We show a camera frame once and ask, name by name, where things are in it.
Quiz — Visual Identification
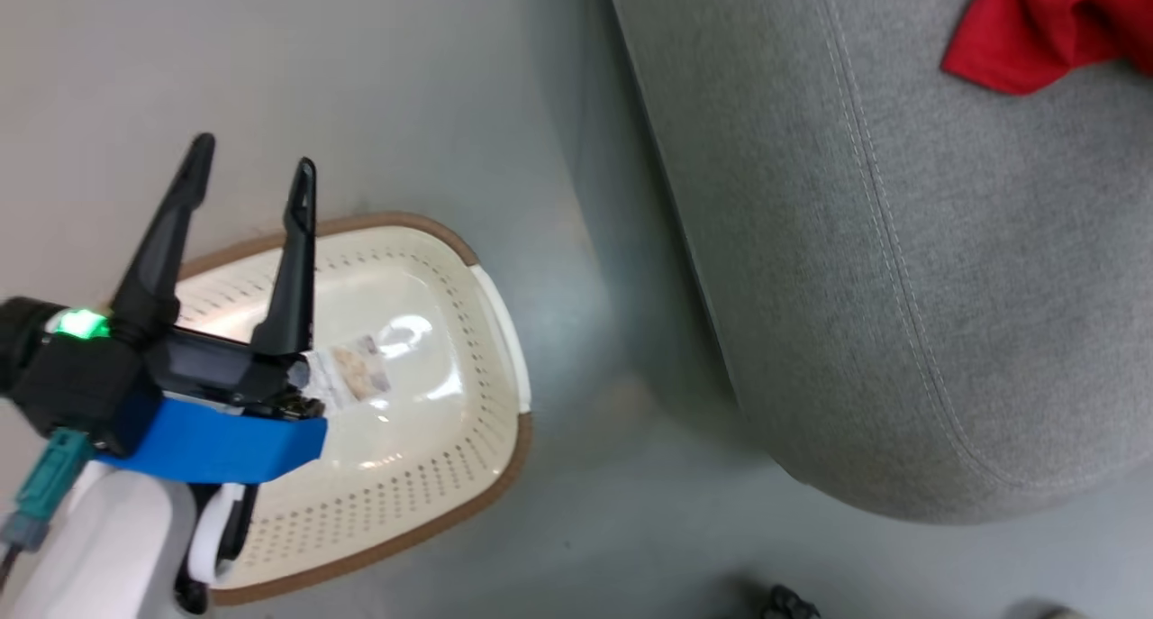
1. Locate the grey fabric sofa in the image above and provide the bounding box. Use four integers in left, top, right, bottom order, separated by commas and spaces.
602, 0, 1153, 524

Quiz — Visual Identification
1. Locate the teal left cable connector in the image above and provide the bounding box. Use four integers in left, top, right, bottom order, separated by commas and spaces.
0, 428, 95, 552

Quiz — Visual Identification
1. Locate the red and white garment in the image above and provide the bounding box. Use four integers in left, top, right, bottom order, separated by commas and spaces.
940, 0, 1153, 96

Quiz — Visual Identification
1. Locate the small black floor object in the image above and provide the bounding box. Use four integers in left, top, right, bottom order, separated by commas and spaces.
761, 585, 822, 619

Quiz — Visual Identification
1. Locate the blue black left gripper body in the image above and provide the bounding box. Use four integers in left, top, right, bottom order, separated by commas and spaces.
95, 328, 330, 485

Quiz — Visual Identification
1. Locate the printed label in basket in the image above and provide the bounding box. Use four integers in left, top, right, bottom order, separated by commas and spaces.
302, 333, 395, 414

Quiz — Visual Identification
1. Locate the cream perforated laundry basket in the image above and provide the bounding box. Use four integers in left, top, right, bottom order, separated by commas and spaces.
108, 211, 534, 606

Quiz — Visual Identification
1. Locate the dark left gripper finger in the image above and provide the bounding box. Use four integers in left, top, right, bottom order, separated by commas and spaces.
250, 157, 318, 359
110, 132, 217, 345

